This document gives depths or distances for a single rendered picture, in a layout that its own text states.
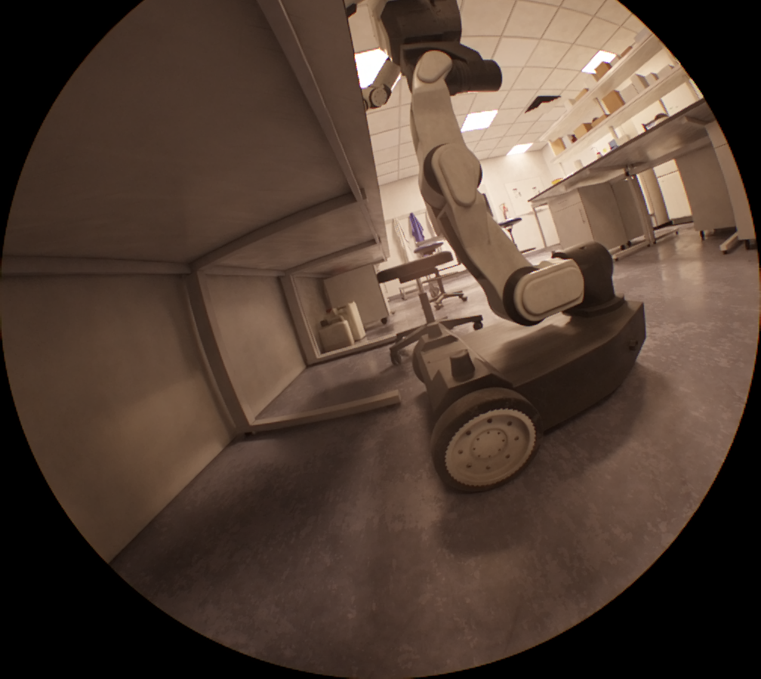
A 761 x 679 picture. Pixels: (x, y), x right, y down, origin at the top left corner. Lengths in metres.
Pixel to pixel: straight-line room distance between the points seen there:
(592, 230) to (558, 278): 2.41
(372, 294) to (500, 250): 2.33
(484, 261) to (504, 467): 0.44
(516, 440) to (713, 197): 2.75
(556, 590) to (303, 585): 0.37
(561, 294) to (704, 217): 2.51
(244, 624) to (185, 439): 0.69
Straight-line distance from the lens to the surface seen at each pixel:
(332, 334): 2.24
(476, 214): 0.61
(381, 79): 1.21
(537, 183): 7.74
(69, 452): 0.85
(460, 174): 0.62
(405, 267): 1.30
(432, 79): 0.78
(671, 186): 4.96
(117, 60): 0.39
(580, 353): 0.59
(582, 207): 3.07
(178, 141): 0.50
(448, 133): 0.72
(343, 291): 2.93
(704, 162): 2.97
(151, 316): 1.06
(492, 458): 0.52
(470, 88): 0.90
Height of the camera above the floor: 0.41
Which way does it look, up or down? 3 degrees down
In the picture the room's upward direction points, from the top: 18 degrees counter-clockwise
